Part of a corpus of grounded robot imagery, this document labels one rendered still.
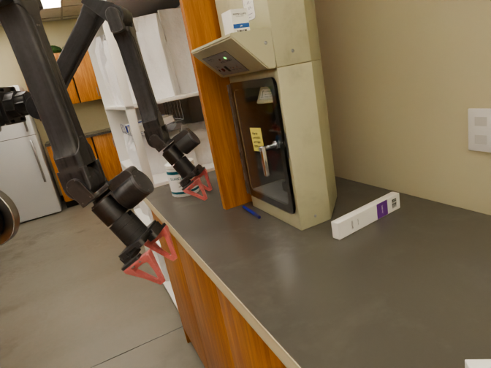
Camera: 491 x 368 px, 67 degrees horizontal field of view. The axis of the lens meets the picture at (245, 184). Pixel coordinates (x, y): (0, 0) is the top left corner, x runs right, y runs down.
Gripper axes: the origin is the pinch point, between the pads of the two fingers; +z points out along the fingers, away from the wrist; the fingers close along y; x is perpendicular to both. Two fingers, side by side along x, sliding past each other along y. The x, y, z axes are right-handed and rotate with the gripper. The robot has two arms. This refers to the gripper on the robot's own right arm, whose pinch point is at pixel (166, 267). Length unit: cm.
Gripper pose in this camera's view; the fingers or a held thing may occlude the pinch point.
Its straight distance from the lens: 83.3
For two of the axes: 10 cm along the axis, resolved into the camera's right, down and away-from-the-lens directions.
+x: -7.6, 6.0, 2.5
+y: 0.7, -3.0, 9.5
